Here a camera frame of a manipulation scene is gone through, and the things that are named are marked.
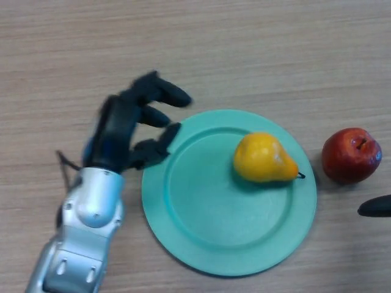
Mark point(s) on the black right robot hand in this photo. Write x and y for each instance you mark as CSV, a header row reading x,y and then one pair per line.
x,y
377,207

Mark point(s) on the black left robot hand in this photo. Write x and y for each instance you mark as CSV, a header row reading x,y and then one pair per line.
x,y
116,131

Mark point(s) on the yellow pear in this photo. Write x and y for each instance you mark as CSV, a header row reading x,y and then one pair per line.
x,y
261,157

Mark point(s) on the green round plate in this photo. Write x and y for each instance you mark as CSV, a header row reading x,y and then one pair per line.
x,y
226,219

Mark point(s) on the red apple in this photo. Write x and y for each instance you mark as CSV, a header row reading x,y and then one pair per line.
x,y
348,158

